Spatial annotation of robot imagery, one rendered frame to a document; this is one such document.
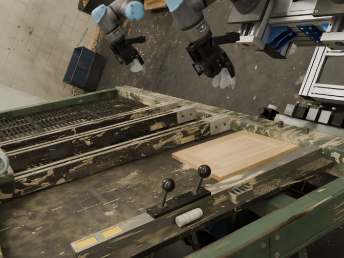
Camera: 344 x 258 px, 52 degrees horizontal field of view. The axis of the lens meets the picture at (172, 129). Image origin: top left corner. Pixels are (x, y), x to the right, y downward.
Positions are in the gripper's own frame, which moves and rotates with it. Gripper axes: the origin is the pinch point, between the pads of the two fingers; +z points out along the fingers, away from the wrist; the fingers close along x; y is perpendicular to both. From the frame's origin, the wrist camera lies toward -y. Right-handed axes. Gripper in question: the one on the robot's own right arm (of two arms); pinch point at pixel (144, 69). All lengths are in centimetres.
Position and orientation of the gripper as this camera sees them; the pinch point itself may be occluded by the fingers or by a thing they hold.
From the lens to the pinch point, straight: 173.4
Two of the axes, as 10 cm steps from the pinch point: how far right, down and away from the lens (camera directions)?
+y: -6.7, 6.9, -2.8
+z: 5.1, 7.0, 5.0
